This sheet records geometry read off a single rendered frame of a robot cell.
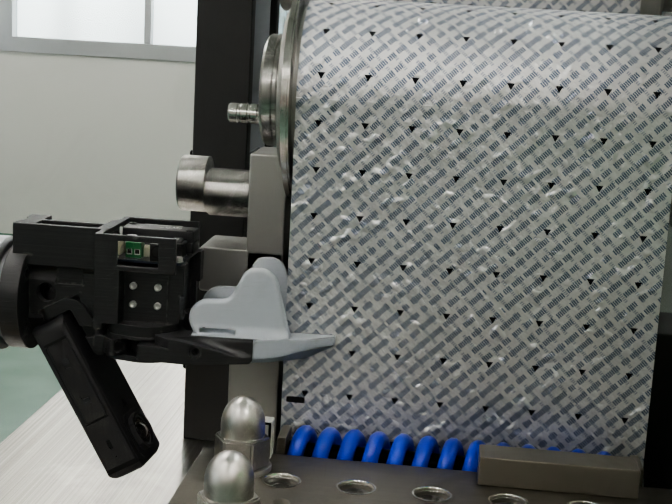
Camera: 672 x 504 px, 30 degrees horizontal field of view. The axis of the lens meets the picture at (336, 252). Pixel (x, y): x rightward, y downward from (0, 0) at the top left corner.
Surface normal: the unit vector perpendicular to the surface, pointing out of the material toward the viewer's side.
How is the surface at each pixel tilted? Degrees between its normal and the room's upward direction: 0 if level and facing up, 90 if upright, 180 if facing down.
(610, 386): 90
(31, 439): 0
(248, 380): 90
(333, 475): 0
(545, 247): 90
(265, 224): 90
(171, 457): 0
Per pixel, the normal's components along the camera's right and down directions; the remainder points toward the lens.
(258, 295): -0.07, 0.18
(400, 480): 0.05, -0.98
